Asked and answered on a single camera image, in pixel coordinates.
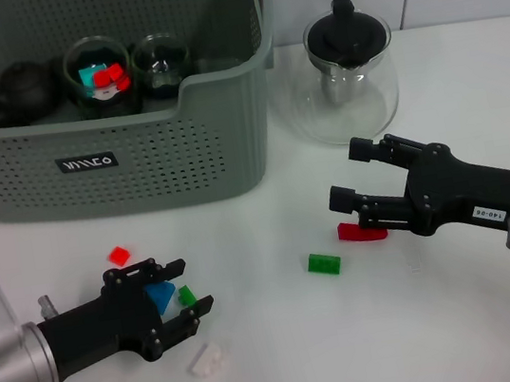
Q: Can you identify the small red square brick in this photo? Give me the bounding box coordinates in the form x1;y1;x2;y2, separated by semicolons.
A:
91;68;113;89

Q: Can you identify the green stepped toy brick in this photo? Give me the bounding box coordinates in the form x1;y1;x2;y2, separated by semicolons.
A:
176;283;200;309

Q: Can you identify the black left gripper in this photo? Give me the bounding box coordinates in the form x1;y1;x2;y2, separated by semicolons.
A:
29;249;222;380

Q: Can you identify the small red sloped brick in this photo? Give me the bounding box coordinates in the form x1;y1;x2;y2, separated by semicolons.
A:
105;243;134;270

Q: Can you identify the clear glass teapot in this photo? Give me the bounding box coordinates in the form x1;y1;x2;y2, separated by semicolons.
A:
279;0;408;153

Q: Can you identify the glass teacup with black sleeve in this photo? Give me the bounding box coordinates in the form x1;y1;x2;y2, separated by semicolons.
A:
128;29;198;105
58;29;146;124

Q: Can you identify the black teapot lid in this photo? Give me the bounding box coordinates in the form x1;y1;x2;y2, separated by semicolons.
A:
301;0;390;73

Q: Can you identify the blue flat toy brick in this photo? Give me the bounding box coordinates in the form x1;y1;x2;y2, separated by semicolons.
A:
143;279;180;317

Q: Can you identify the green rectangular toy brick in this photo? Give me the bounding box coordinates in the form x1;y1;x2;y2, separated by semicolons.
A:
305;248;344;280

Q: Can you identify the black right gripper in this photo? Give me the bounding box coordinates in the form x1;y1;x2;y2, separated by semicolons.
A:
319;113;510;261

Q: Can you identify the grey-green perforated storage bin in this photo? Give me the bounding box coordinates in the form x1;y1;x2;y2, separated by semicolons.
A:
0;0;304;236

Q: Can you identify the teal toy brick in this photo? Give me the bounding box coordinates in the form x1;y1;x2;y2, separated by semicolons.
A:
76;65;103;99

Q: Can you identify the white rectangular toy brick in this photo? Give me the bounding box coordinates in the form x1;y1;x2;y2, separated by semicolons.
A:
89;86;122;104

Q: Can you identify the bright red wedge brick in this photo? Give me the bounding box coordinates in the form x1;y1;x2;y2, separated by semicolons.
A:
104;60;133;94

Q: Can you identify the dark clay teapot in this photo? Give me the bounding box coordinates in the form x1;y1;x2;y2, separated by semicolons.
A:
0;55;67;129

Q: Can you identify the clear white toy brick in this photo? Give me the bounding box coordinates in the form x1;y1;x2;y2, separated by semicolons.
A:
183;339;231;380

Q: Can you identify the long dark red brick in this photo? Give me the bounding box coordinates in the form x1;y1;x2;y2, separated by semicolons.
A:
335;216;390;248

